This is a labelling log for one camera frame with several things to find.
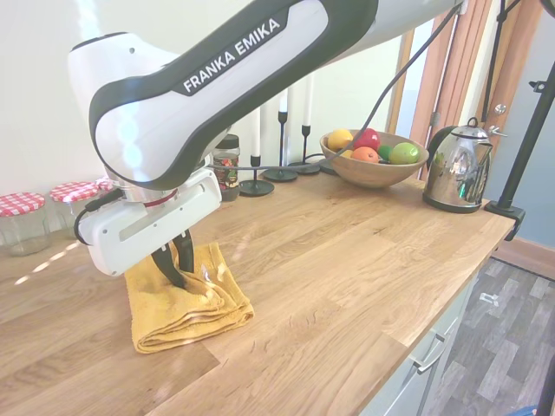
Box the thin black hanging cable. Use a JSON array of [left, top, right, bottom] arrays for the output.
[[480, 0, 509, 123]]

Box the green apple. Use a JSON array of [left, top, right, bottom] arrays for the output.
[[388, 141, 421, 165]]

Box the coffee jar black lid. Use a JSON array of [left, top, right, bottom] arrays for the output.
[[211, 133, 241, 203]]

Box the black camera stand with clamp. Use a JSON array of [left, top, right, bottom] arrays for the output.
[[484, 60, 555, 242]]

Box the medium black candle holder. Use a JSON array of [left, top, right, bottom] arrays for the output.
[[287, 124, 322, 175]]

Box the short black candle holder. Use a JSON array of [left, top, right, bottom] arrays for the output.
[[238, 153, 276, 198]]

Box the red apple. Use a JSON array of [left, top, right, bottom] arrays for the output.
[[353, 127, 382, 152]]

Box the silver door handle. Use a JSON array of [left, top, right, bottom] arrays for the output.
[[488, 102, 509, 138]]

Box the stainless steel kettle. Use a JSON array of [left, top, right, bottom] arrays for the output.
[[422, 116, 495, 214]]

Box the wooden skirting board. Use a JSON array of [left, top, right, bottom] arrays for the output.
[[492, 237, 555, 281]]

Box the silver drawer handle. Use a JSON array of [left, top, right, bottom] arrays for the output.
[[412, 332, 447, 374]]

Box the grey kitchen cabinet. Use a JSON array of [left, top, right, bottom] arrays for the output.
[[359, 268, 480, 416]]

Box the tallest black candle holder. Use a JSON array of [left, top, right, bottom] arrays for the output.
[[263, 110, 299, 182]]

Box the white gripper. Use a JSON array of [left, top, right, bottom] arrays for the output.
[[79, 168, 223, 290]]

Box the wooden fruit bowl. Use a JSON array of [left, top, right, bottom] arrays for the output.
[[319, 128, 430, 189]]

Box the yellow towel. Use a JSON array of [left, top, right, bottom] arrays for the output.
[[124, 242, 255, 355]]

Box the orange fruit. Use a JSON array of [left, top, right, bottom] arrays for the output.
[[350, 146, 380, 164]]

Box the wooden door frame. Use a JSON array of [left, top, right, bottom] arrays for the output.
[[388, 0, 547, 151]]

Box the yellow lemon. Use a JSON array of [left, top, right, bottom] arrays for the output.
[[326, 127, 355, 152]]

